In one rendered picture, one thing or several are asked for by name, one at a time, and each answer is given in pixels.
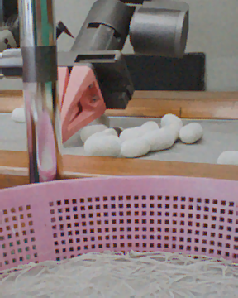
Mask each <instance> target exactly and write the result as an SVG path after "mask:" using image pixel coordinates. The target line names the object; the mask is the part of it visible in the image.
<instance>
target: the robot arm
mask: <svg viewBox="0 0 238 298"><path fill-rule="evenodd" d="M128 35H129V39H130V44H131V45H132V47H133V51H134V53H135V54H141V55H157V56H164V57H173V58H181V59H182V58H183V56H184V53H185V50H186V45H187V40H188V4H187V3H185V2H177V1H170V0H97V1H96V2H95V3H94V4H93V5H92V7H91V9H90V11H89V13H88V15H87V17H86V19H85V21H84V23H83V25H82V26H81V28H80V31H79V33H78V35H77V37H76V39H75V41H74V43H73V45H72V47H71V49H70V51H66V52H57V61H58V76H59V106H60V122H61V138H62V144H64V143H65V142H66V141H68V140H69V139H70V138H71V137H72V136H73V135H74V134H75V133H76V132H77V131H79V130H80V129H81V128H83V127H85V126H87V125H88V124H90V123H91V122H92V121H94V120H96V119H97V118H99V117H101V116H102V115H103V114H104V113H105V112H106V110H107V109H116V110H124V109H126V106H127V104H128V102H129V101H130V100H131V98H132V96H133V93H134V91H135V90H134V87H133V84H132V82H131V77H130V75H129V72H128V69H127V67H126V62H125V60H124V57H123V54H122V53H121V51H122V49H123V46H124V45H125V42H126V38H127V37H128Z"/></svg>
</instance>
